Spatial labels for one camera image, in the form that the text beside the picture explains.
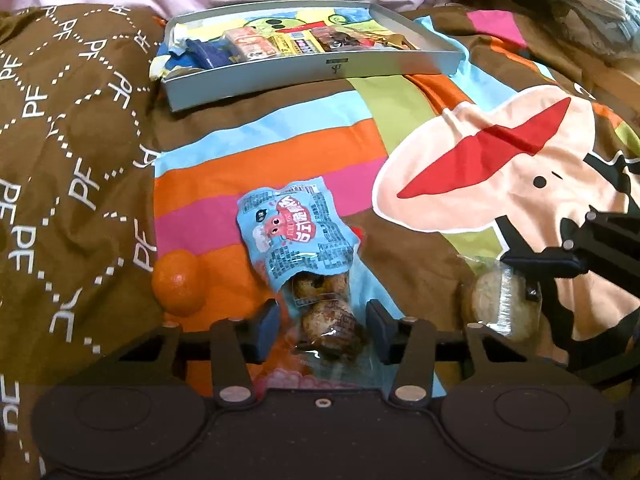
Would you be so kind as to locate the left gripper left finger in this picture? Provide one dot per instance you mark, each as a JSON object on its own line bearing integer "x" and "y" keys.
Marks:
{"x": 233, "y": 344}

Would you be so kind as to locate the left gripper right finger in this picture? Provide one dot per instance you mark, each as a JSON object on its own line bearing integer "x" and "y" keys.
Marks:
{"x": 409, "y": 344}

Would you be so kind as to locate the clear packet of braised eggs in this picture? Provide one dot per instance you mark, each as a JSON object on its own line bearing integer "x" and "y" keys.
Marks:
{"x": 325, "y": 343}

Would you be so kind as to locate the clear round cake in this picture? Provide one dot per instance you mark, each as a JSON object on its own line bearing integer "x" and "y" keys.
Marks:
{"x": 502, "y": 299}

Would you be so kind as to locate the blue sausage snack packet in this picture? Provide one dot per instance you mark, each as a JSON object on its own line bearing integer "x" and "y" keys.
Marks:
{"x": 293, "y": 230}

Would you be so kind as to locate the white navy sachet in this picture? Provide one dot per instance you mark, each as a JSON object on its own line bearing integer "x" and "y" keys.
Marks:
{"x": 209, "y": 54}

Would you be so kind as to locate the gold foil snack packet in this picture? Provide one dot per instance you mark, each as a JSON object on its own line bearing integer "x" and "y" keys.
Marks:
{"x": 389, "y": 40}

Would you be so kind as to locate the orange white rice cracker pack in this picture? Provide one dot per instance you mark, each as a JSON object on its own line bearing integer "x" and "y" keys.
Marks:
{"x": 247, "y": 45}

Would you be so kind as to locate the yellow snack packet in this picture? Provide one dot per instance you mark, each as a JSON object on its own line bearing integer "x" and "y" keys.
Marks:
{"x": 295, "y": 43}

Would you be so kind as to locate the dark dried fruit packet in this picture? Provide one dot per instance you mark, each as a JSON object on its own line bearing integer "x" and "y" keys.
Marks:
{"x": 333, "y": 39}

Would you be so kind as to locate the orange tangerine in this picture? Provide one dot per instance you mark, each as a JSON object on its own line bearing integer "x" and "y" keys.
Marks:
{"x": 179, "y": 283}

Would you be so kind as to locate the colourful cartoon bed sheet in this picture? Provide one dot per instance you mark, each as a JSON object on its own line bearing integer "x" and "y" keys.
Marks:
{"x": 439, "y": 175}

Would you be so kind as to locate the brown PF patterned quilt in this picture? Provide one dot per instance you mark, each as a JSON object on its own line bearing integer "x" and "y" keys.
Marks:
{"x": 77, "y": 241}

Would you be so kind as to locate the grey tray with cartoon liner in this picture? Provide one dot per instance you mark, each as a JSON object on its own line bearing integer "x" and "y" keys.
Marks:
{"x": 188, "y": 85}

